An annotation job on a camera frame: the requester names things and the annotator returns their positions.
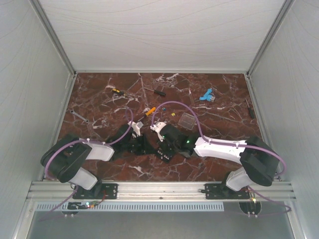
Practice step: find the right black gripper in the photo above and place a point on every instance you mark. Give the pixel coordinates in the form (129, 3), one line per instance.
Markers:
(162, 143)

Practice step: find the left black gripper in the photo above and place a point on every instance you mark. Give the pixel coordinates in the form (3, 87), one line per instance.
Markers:
(146, 148)

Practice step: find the black fuse box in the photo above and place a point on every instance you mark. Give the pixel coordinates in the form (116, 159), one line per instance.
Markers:
(165, 155)

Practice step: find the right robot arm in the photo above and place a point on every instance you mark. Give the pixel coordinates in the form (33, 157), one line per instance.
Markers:
(258, 164)

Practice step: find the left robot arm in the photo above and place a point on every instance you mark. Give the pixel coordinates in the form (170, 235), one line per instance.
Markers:
(64, 161)

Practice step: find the clear plastic fuse box cover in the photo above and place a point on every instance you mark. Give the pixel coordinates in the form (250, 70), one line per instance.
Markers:
(187, 121)

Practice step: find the blue plastic connector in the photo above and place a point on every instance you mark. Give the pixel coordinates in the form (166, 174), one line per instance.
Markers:
(208, 96)

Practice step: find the yellow black screwdriver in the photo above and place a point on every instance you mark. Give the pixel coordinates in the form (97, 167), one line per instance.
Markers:
(119, 94)

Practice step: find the silver wrench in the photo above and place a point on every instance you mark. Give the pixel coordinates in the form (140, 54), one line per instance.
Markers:
(79, 116)

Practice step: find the thin black screwdriver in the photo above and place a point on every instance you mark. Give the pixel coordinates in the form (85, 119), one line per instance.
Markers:
(250, 110)

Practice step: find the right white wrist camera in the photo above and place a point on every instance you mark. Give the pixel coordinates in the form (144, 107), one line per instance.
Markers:
(157, 128)

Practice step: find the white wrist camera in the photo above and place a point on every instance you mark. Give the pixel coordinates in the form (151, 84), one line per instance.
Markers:
(136, 126)
(157, 128)

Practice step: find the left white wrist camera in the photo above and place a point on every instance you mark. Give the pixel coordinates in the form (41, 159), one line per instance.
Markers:
(136, 126)

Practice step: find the orange handled screwdriver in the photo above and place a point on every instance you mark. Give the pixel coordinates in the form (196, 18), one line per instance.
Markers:
(152, 110)

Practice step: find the black handled screwdriver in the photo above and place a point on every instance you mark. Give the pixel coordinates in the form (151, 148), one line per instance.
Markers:
(157, 92)

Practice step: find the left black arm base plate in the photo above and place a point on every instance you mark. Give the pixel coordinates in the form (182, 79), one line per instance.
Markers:
(109, 190)

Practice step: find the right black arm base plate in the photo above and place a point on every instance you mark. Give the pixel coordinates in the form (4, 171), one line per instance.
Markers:
(220, 191)

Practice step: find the slotted grey cable duct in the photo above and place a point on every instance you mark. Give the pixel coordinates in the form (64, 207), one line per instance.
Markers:
(144, 207)

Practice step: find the aluminium rail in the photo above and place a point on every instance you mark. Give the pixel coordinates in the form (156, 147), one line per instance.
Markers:
(154, 191)

